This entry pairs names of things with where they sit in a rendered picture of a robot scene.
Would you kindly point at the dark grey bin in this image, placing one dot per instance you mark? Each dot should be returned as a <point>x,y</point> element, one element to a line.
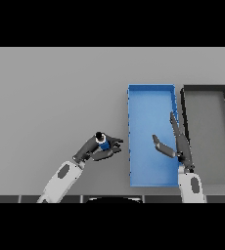
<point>209,136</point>

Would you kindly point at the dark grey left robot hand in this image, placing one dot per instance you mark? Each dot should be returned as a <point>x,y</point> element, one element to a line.
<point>88,148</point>

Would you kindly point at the blue pipe with dark end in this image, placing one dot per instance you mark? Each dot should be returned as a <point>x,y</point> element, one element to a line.
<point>101,141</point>

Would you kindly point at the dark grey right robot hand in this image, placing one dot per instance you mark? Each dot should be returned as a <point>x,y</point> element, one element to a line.
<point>184,148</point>

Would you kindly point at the blue bin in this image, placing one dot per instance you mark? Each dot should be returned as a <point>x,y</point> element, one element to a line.
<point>149,130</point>

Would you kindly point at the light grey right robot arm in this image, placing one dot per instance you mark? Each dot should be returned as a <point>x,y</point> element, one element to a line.
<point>191,186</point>

